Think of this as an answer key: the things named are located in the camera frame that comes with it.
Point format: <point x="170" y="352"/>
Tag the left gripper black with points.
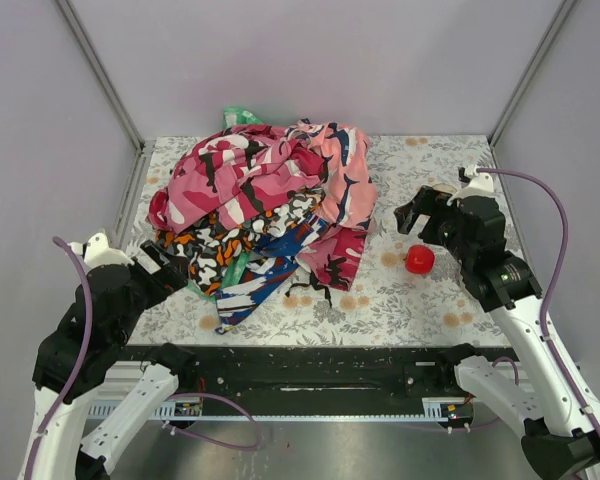
<point x="150" y="270"/>

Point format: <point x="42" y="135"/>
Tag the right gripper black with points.
<point x="435" y="217"/>

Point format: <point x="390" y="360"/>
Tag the salmon whale print cloth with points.
<point x="350" y="194"/>

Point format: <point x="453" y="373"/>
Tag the pink camouflage cloth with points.
<point x="243" y="171"/>

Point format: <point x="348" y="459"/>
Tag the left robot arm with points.
<point x="73" y="361"/>

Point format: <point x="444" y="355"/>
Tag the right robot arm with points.
<point x="558" y="423"/>

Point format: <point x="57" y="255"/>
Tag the orange black camouflage cloth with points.
<point x="205" y="251"/>

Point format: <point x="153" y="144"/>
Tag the blue white patterned cloth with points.
<point x="274" y="262"/>

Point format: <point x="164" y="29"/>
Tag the green white cloth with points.
<point x="234" y="116"/>

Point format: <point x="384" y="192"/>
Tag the red apple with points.
<point x="419" y="260"/>

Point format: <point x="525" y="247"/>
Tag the amber drinking glass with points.
<point x="445" y="188"/>

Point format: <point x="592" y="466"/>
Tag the floral table mat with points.
<point x="386" y="305"/>

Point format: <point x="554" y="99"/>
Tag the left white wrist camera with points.
<point x="97" y="252"/>

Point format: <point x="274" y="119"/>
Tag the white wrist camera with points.
<point x="474" y="183"/>
<point x="97" y="252"/>

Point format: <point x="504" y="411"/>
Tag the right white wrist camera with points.
<point x="474" y="183"/>

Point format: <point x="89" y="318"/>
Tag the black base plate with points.
<point x="305" y="382"/>

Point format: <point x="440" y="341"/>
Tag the white slotted cable duct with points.
<point x="194" y="409"/>

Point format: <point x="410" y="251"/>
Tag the left aluminium corner post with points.
<point x="79" y="32"/>

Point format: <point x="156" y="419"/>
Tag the aluminium corner post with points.
<point x="559" y="19"/>
<point x="79" y="32"/>

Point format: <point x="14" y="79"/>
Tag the right aluminium corner post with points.
<point x="559" y="19"/>

